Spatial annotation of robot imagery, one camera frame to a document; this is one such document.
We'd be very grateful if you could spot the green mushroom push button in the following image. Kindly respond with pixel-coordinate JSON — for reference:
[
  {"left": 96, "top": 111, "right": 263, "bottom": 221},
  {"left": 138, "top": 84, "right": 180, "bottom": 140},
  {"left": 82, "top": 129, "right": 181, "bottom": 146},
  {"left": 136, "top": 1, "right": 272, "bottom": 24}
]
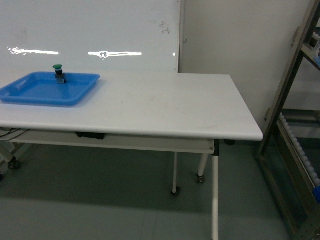
[{"left": 52, "top": 64, "right": 67, "bottom": 84}]

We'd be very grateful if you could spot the white whiteboard panel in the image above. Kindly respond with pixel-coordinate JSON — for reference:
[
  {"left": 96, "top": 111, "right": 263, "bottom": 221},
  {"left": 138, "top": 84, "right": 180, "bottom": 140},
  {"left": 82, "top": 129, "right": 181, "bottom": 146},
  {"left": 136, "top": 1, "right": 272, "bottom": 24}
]
[{"left": 0, "top": 0, "right": 184, "bottom": 73}]

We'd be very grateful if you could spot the blue plastic tray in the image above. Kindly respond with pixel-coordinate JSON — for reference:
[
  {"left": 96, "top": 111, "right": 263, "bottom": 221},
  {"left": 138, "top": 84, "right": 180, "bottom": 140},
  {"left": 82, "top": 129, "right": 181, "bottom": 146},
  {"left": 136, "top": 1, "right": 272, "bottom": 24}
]
[{"left": 0, "top": 72, "right": 101, "bottom": 106}]

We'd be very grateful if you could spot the metal roller rack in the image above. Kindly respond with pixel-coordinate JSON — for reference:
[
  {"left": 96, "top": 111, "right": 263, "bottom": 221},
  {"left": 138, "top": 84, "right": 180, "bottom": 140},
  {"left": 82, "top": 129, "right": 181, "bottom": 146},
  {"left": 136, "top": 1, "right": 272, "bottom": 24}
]
[{"left": 256, "top": 0, "right": 320, "bottom": 240}]

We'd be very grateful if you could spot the white table frame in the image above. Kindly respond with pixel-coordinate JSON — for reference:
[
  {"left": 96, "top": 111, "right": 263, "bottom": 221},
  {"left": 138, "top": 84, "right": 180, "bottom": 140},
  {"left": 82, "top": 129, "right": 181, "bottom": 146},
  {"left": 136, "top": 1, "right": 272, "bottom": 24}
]
[{"left": 0, "top": 128, "right": 220, "bottom": 240}]

